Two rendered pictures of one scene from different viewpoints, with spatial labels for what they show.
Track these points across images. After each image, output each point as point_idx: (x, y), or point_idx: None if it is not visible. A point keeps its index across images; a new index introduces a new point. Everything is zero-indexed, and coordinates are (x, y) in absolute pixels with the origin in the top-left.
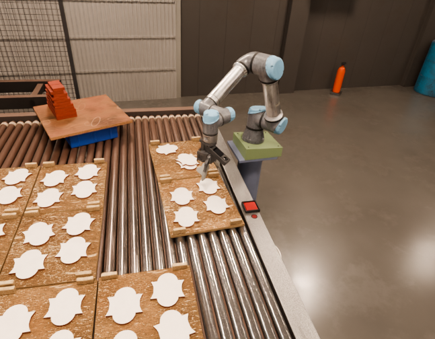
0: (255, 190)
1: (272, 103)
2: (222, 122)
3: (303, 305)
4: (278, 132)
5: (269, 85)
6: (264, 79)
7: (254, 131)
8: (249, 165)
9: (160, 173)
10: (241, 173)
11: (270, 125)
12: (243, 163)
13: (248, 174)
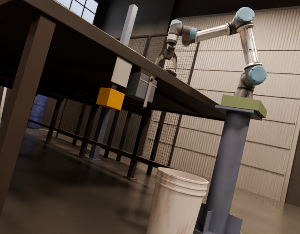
0: (232, 154)
1: (245, 47)
2: (181, 27)
3: (95, 26)
4: (250, 75)
5: (240, 29)
6: (236, 24)
7: (239, 88)
8: (228, 120)
9: None
10: (222, 130)
11: (246, 72)
12: (225, 120)
13: (226, 130)
